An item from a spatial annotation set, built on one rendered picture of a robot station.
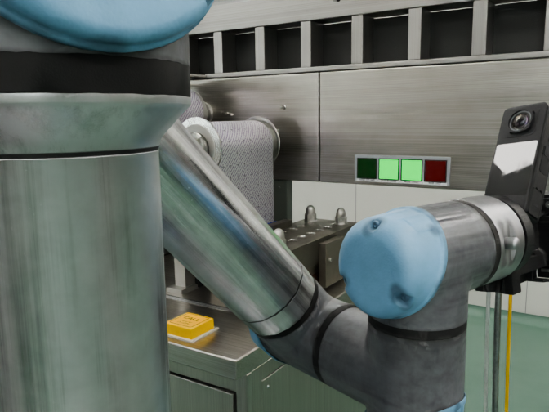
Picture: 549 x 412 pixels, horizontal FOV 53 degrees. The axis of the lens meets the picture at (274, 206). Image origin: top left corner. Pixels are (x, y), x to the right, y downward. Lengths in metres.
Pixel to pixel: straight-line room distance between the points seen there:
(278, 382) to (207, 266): 0.75
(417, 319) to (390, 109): 1.07
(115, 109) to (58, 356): 0.10
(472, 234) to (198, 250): 0.20
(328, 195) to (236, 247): 3.76
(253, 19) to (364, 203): 2.58
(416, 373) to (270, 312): 0.13
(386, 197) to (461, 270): 3.57
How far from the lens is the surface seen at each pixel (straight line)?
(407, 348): 0.42
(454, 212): 0.44
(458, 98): 1.39
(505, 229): 0.47
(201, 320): 1.13
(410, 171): 1.42
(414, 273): 0.38
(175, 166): 0.39
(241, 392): 1.07
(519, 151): 0.55
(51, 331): 0.23
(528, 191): 0.53
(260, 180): 1.45
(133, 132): 0.22
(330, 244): 1.35
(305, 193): 4.27
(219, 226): 0.41
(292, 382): 1.21
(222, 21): 1.73
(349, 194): 4.10
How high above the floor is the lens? 1.32
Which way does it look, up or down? 9 degrees down
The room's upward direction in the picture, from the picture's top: 1 degrees counter-clockwise
